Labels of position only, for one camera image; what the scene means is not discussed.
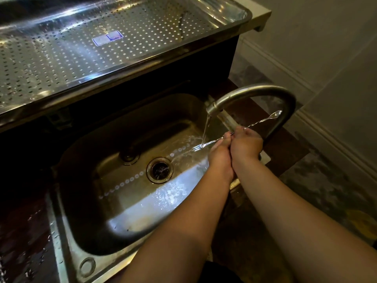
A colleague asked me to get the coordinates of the person's left hand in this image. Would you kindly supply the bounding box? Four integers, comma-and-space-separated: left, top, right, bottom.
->
208, 131, 236, 184

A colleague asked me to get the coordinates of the person's right hand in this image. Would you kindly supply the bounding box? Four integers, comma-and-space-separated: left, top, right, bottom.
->
230, 126, 264, 172

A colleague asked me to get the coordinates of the twisted steel bar spoon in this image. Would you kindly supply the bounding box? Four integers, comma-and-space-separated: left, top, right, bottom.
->
193, 110, 283, 151

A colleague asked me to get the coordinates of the person's left forearm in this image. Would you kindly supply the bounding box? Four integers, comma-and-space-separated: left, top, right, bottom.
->
117, 167, 236, 283

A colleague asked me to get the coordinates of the person's right forearm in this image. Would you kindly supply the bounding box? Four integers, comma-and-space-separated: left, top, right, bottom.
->
233, 154, 377, 283

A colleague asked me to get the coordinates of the curved steel faucet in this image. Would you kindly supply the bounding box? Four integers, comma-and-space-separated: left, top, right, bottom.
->
206, 83, 297, 161

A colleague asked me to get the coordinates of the round sink drain strainer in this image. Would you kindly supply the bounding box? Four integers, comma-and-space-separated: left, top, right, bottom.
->
146, 157, 172, 184

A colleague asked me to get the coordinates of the small round sink overflow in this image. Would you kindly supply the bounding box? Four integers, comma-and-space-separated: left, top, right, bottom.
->
120, 151, 141, 166

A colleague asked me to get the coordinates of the stainless steel sink basin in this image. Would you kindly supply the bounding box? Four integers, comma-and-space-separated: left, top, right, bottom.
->
46, 85, 271, 283

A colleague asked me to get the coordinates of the white and blue sticker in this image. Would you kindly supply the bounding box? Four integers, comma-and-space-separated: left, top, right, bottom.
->
92, 30, 122, 47

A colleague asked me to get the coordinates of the perforated steel drainer tray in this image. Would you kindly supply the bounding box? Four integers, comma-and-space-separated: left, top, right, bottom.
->
0, 0, 253, 116

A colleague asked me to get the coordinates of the round steel sink hole cap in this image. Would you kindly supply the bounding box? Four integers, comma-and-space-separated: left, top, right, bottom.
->
79, 257, 97, 277

